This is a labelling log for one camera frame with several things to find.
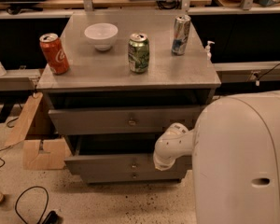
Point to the cardboard box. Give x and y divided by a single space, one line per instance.
43 148

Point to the red cola can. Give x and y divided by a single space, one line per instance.
52 48

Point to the white pump bottle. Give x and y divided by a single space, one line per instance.
208 49

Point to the grey top drawer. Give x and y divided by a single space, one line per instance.
154 119

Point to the grey bottom drawer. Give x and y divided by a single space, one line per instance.
132 177

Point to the silver blue energy can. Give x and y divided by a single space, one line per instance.
181 34

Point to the black power adapter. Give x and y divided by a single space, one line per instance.
51 218

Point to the grey drawer cabinet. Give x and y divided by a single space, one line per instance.
99 79

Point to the grey drawer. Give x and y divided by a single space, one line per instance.
116 153
154 119
132 177

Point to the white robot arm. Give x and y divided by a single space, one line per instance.
235 151

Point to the green soda can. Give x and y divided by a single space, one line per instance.
138 52

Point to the white bowl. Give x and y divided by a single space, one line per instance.
102 35

